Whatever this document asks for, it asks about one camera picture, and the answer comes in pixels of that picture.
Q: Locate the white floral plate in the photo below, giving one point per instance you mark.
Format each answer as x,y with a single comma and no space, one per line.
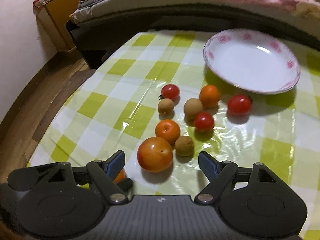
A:
252,61

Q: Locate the brown longan left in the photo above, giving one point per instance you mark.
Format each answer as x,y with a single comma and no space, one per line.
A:
165,106

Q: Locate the brown longan front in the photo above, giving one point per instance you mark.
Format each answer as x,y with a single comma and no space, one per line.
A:
184,146

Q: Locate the large red-orange tomato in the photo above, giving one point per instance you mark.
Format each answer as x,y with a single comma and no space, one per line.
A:
155,155

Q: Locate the orange mandarin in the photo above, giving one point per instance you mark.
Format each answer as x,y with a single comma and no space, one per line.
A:
120,177
168,130
209,96

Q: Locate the cherry tomato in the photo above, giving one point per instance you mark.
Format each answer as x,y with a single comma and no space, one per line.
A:
204,122
169,91
239,105

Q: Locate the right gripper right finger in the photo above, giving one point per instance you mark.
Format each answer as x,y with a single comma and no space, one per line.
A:
220,176

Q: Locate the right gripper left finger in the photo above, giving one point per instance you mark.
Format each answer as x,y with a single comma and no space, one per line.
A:
102,175

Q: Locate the green checkered tablecloth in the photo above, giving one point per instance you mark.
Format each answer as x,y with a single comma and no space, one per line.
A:
116,109

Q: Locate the brown longan middle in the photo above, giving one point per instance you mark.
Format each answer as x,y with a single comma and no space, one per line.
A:
192,108

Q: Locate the brown longan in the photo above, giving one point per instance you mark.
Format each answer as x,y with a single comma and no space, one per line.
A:
192,108
165,106
184,146

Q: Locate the wooden nightstand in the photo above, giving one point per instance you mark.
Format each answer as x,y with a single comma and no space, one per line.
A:
53,15

